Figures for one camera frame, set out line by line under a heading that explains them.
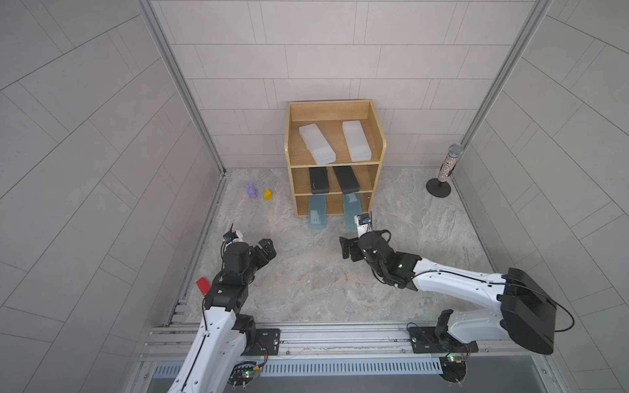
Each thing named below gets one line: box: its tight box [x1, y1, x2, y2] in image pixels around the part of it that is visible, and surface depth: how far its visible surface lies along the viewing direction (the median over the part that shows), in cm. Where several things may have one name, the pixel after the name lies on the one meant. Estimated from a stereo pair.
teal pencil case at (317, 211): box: [307, 194, 327, 230], surface depth 98 cm
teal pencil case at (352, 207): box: [342, 193, 363, 240], surface depth 102 cm
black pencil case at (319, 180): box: [308, 166, 330, 195], surface depth 91 cm
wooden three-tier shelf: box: [284, 99, 387, 218], surface depth 89 cm
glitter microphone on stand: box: [425, 143, 465, 199], surface depth 108 cm
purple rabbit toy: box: [245, 180, 259, 200], surface depth 107 cm
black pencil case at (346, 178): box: [332, 165, 361, 195], surface depth 92 cm
